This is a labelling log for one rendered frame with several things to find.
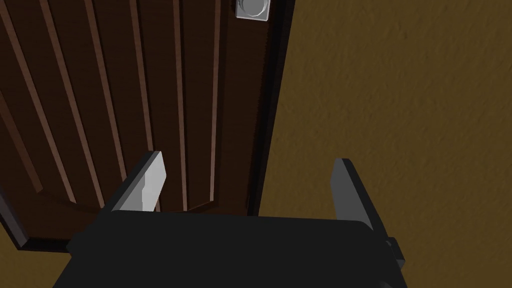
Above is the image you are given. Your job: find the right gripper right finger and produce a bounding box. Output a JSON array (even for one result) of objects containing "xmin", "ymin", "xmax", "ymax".
[{"xmin": 330, "ymin": 157, "xmax": 390, "ymax": 241}]

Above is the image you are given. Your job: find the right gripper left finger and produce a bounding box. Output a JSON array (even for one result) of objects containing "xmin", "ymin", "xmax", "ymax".
[{"xmin": 100, "ymin": 150, "xmax": 167, "ymax": 213}]

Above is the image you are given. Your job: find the dark brown panelled door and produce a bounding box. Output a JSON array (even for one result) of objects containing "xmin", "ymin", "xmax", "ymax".
[{"xmin": 0, "ymin": 0, "xmax": 286, "ymax": 248}]

